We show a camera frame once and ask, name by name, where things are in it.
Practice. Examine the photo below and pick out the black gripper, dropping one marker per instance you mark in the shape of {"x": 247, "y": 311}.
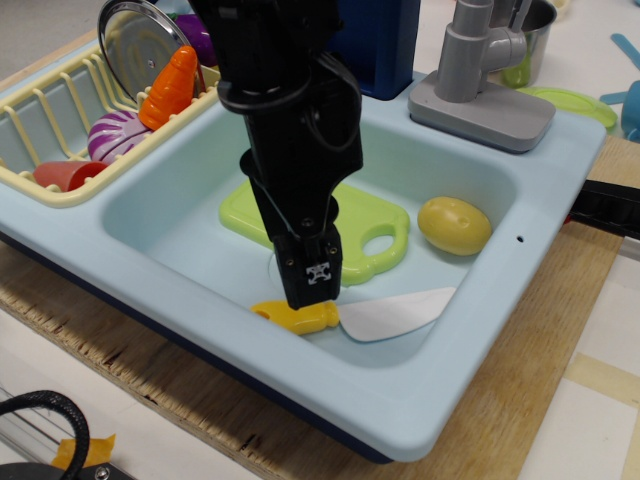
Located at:
{"x": 304, "y": 134}

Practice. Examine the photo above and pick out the yellow handled toy knife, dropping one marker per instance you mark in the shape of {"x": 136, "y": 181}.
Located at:
{"x": 366, "y": 321}

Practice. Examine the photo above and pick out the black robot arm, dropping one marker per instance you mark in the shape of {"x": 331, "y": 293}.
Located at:
{"x": 283, "y": 34}

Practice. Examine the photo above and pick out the green plastic cutting board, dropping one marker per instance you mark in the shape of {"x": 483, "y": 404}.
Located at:
{"x": 374, "y": 232}

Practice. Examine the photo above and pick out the wooden base board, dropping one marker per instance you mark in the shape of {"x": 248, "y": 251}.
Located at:
{"x": 556, "y": 398}

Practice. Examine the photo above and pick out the light blue toy sink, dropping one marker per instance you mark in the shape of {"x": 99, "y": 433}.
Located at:
{"x": 149, "y": 238}

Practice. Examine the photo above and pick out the yellow toy potato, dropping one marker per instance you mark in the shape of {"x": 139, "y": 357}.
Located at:
{"x": 454, "y": 226}

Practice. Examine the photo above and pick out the grey toy faucet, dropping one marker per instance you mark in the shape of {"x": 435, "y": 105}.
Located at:
{"x": 458, "y": 98}

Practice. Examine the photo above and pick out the orange toy carrot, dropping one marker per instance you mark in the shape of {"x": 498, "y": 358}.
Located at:
{"x": 172, "y": 90}

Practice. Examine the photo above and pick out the dark blue box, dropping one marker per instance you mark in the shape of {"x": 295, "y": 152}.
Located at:
{"x": 378, "y": 42}

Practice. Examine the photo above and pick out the purple striped toy vegetable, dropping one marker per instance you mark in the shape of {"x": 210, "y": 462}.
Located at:
{"x": 115, "y": 134}

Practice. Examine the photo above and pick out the red plastic cup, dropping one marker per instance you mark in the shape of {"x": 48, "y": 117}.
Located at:
{"x": 67, "y": 175}

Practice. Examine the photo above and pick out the purple toy eggplant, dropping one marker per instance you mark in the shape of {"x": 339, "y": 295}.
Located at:
{"x": 193, "y": 30}

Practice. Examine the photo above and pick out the yellow tape piece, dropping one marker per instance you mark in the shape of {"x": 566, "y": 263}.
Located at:
{"x": 99, "y": 452}

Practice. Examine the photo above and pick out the silver metal pot lid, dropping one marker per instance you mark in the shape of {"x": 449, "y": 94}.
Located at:
{"x": 137, "y": 40}

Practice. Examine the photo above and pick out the green plastic plate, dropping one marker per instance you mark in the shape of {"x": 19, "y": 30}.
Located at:
{"x": 574, "y": 102}

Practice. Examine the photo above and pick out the cream dish rack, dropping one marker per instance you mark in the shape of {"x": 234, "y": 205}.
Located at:
{"x": 48, "y": 118}

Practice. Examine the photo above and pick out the black clamp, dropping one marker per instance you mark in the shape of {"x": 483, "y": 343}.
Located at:
{"x": 608, "y": 207}

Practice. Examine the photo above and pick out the stainless steel pot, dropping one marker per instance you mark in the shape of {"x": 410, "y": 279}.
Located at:
{"x": 537, "y": 25}

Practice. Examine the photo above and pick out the blue plastic utensil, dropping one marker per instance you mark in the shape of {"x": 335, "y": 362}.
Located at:
{"x": 625, "y": 45}

